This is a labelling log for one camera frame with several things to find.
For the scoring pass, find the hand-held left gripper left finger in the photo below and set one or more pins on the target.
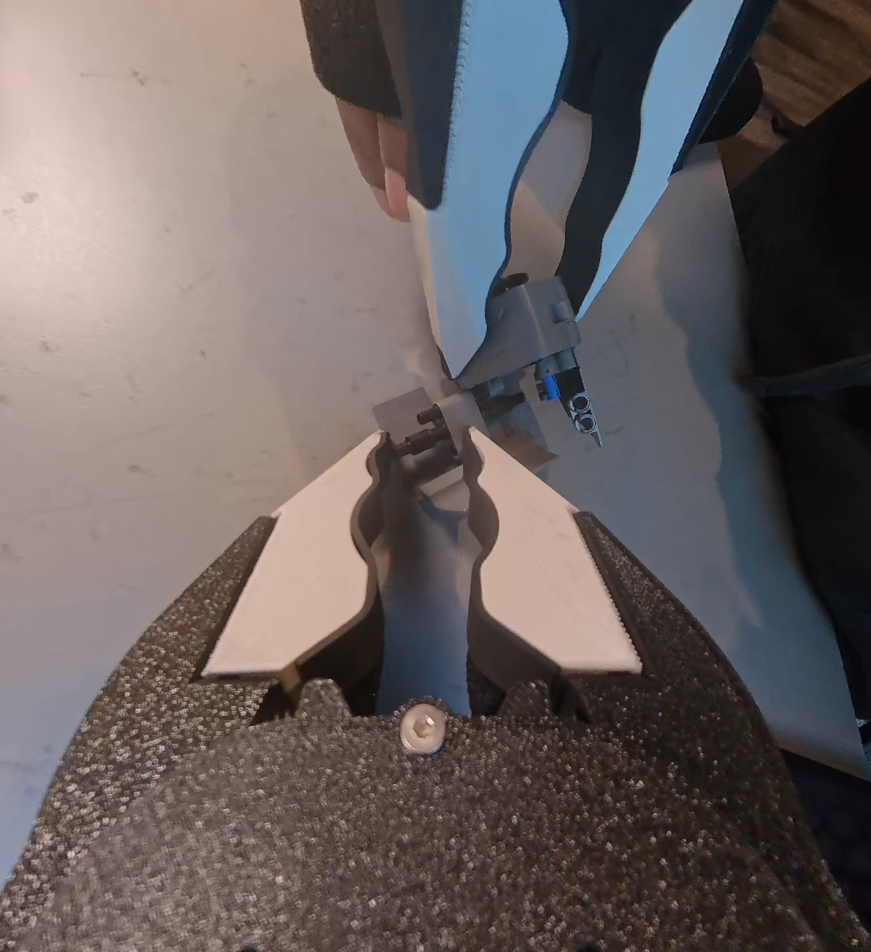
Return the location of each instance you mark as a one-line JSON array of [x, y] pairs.
[[301, 587]]

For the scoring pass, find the grey toy brick assembly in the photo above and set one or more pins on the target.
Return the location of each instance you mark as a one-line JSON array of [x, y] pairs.
[[547, 312]]

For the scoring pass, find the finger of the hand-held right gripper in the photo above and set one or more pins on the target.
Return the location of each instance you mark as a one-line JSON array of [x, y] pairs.
[[480, 149], [673, 111]]

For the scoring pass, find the grey desk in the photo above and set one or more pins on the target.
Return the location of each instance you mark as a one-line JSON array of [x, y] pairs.
[[145, 335]]

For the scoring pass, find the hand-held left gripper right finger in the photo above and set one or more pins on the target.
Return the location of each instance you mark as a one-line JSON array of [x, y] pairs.
[[554, 595]]

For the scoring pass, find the person's right hand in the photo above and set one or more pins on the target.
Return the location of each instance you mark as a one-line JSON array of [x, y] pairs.
[[376, 149]]

